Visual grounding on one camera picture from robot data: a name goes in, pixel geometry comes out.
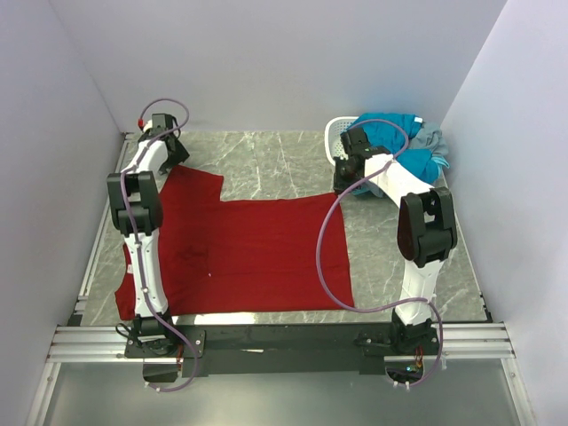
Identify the red t shirt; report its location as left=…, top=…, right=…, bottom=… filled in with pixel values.
left=115, top=166, right=353, bottom=320

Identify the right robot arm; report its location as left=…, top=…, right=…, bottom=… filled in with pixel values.
left=334, top=128, right=458, bottom=354

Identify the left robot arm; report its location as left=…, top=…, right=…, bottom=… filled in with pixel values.
left=106, top=113, right=189, bottom=358

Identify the white plastic laundry basket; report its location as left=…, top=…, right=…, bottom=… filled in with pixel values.
left=324, top=116, right=358, bottom=165

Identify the grey blue t shirt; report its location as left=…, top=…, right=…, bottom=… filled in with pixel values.
left=409, top=122, right=449, bottom=167

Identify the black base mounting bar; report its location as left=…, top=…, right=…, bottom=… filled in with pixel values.
left=124, top=322, right=439, bottom=377

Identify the aluminium frame rail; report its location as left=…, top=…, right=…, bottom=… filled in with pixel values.
left=46, top=323, right=516, bottom=363

